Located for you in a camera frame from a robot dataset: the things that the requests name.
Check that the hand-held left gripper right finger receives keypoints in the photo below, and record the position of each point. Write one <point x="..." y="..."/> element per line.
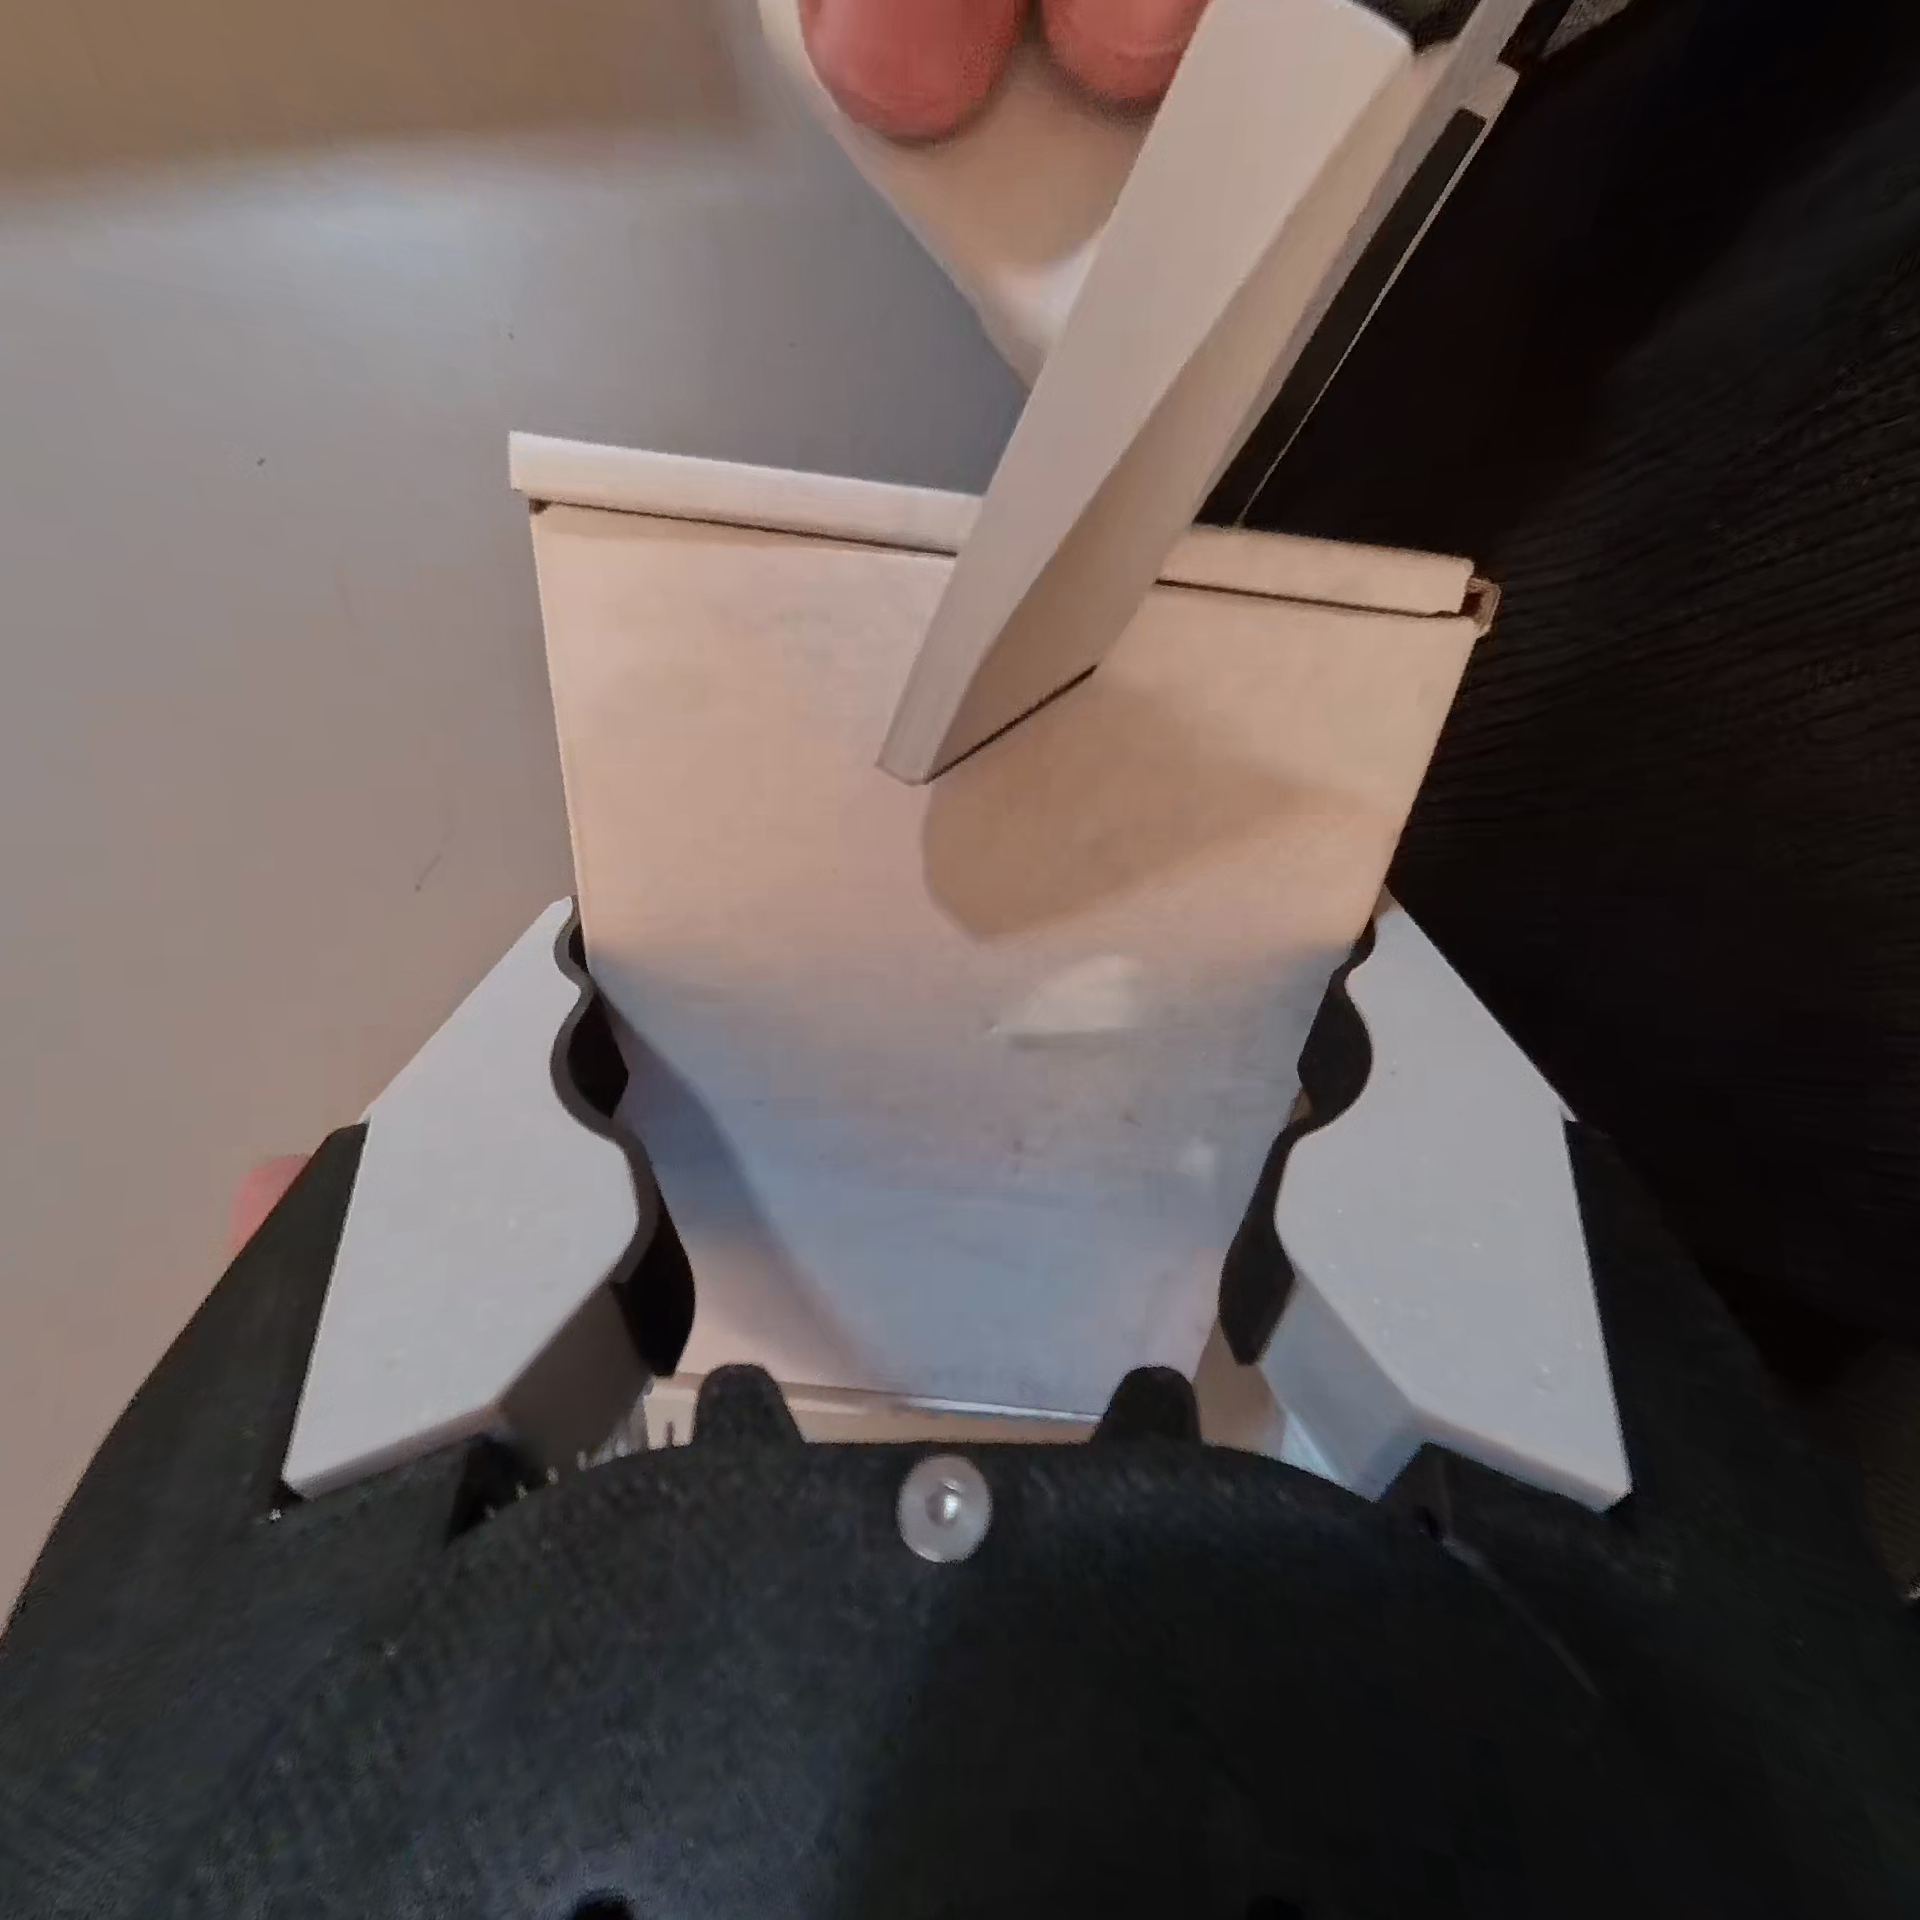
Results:
<point x="1454" y="1244"/>

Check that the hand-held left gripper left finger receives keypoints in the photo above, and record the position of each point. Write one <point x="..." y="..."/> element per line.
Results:
<point x="464" y="1244"/>

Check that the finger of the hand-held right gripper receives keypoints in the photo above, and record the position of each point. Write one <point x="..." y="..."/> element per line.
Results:
<point x="1140" y="376"/>
<point x="1380" y="255"/>

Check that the white cardboard mailer box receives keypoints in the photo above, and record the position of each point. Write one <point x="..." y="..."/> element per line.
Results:
<point x="973" y="974"/>

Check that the person's right hand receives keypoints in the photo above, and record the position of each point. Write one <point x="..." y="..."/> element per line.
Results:
<point x="931" y="66"/>

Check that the person's left hand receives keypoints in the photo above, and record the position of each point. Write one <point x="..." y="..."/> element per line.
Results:
<point x="267" y="1201"/>

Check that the person's dark clothing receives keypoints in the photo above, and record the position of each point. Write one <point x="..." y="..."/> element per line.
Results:
<point x="1694" y="750"/>

